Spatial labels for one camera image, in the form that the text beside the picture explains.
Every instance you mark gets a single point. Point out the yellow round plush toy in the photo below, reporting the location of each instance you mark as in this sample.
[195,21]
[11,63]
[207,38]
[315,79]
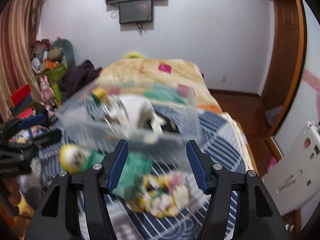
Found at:
[72,158]

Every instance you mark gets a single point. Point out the dark purple garment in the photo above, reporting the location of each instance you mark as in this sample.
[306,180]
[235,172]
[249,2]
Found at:
[77,78]

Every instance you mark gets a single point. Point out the yellow patterned fabric item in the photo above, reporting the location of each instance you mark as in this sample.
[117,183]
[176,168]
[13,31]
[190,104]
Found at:
[161,196]

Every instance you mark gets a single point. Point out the blue white patterned bedspread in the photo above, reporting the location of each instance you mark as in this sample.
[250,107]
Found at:
[224,142]

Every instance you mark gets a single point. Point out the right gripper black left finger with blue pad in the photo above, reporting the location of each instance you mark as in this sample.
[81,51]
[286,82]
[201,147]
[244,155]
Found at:
[56,217]

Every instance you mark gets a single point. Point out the green cardboard box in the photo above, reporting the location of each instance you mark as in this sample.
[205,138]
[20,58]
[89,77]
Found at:
[53,76]

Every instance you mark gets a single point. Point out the green knitted doll sweater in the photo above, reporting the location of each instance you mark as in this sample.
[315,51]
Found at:
[136,166]

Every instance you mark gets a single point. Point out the beige plush blanket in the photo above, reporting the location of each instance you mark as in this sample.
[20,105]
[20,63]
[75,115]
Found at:
[171,72]

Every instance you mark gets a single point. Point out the striped brown curtain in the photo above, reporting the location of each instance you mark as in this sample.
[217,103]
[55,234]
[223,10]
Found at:
[19,27]

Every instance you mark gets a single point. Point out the yellow green plush behind bed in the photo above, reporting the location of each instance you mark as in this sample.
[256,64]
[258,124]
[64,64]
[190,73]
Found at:
[133,55]

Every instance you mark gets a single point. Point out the pink bunny plush toy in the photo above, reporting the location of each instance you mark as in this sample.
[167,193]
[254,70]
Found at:
[47,94]

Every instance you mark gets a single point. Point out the green dinosaur plush toy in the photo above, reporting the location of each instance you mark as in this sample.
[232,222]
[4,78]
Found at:
[62,51]

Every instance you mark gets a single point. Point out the white folded panel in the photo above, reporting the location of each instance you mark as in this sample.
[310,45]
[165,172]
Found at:
[294,180]

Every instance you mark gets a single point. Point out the clear plastic storage bin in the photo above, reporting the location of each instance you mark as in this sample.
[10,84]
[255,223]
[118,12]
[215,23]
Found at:
[143,113]

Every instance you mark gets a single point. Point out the brown wooden door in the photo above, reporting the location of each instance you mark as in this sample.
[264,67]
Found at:
[288,56]

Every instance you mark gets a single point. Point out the red box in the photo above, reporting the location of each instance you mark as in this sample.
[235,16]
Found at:
[18,96]

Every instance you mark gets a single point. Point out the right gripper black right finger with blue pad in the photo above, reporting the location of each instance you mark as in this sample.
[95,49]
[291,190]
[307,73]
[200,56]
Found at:
[257,216]

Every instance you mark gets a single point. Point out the small black wall monitor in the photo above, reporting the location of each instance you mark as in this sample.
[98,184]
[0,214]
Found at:
[136,12]

